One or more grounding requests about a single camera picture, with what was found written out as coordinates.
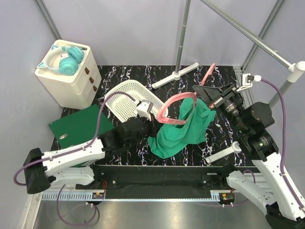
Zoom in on white slotted cable duct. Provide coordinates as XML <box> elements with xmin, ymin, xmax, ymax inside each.
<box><xmin>42</xmin><ymin>191</ymin><xmax>220</xmax><ymax>202</ymax></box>

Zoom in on silver clothes rack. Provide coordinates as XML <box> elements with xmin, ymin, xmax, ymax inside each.
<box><xmin>151</xmin><ymin>0</ymin><xmax>305</xmax><ymax>165</ymax></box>

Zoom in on white perforated plastic basket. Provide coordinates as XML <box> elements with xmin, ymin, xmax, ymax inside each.
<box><xmin>105</xmin><ymin>80</ymin><xmax>163</xmax><ymax>122</ymax></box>

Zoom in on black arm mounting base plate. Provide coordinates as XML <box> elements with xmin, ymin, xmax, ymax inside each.
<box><xmin>75</xmin><ymin>164</ymin><xmax>239</xmax><ymax>200</ymax></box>

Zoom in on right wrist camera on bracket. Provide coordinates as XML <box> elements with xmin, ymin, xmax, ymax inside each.
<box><xmin>236</xmin><ymin>73</ymin><xmax>262</xmax><ymax>92</ymax></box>

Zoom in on teal cat-ear headphones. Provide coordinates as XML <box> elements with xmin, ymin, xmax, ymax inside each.
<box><xmin>36</xmin><ymin>45</ymin><xmax>84</xmax><ymax>75</ymax></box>

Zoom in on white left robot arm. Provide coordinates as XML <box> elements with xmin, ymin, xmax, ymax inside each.
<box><xmin>23</xmin><ymin>117</ymin><xmax>161</xmax><ymax>194</ymax></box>

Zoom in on green tank top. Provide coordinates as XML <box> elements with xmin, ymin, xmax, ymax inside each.
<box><xmin>147</xmin><ymin>98</ymin><xmax>216</xmax><ymax>159</ymax></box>

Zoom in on green ring binder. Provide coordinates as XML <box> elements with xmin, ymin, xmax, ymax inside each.
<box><xmin>49</xmin><ymin>104</ymin><xmax>100</xmax><ymax>151</ymax></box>

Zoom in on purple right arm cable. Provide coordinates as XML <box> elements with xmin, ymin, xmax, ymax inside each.
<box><xmin>259</xmin><ymin>79</ymin><xmax>305</xmax><ymax>210</ymax></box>

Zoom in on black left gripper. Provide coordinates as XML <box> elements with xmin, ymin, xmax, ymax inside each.
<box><xmin>126</xmin><ymin>112</ymin><xmax>163</xmax><ymax>148</ymax></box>

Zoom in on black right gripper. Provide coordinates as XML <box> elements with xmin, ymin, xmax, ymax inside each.
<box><xmin>193</xmin><ymin>82</ymin><xmax>250</xmax><ymax>134</ymax></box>

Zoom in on white drawer cabinet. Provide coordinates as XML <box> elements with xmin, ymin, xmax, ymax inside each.
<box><xmin>35</xmin><ymin>40</ymin><xmax>102</xmax><ymax>109</ymax></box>

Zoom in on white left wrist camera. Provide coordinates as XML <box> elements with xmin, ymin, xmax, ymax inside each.
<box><xmin>136</xmin><ymin>100</ymin><xmax>153</xmax><ymax>121</ymax></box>

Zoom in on pink plastic hanger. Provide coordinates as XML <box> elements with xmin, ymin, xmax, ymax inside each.
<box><xmin>157</xmin><ymin>63</ymin><xmax>217</xmax><ymax>125</ymax></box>

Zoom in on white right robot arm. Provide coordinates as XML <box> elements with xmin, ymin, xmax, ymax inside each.
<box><xmin>193</xmin><ymin>84</ymin><xmax>305</xmax><ymax>229</ymax></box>

